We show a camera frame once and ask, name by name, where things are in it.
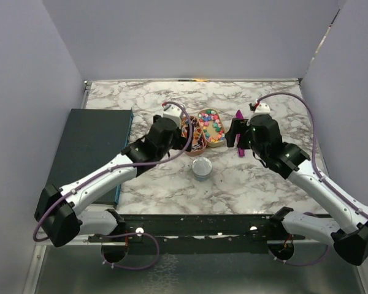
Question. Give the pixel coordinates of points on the pink tray of lollipops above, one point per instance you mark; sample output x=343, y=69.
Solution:
x=199, y=143

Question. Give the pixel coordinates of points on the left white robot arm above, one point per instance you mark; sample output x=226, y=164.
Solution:
x=59, y=208

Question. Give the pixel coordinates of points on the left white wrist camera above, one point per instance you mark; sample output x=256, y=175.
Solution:
x=172, y=112

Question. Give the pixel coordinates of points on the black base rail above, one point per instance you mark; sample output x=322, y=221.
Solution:
x=197, y=234

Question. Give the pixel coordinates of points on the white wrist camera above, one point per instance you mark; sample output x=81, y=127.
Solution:
x=260, y=108
x=172, y=112

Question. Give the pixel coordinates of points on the dark blue box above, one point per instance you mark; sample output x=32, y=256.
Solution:
x=90, y=139

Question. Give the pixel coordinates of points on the silver jar lid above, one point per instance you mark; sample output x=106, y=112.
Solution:
x=202, y=165

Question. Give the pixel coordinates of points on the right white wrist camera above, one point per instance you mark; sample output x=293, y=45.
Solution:
x=260, y=108

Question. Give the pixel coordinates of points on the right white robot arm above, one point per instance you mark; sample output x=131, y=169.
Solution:
x=346, y=229

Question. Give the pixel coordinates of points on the clear glass jar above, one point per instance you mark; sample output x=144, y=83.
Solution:
x=201, y=177

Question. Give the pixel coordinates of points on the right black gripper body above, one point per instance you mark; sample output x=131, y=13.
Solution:
x=256, y=146

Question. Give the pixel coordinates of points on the tan tray of star candies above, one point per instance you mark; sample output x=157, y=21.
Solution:
x=212, y=127

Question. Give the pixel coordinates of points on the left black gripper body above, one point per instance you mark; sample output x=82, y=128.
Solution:
x=178, y=143

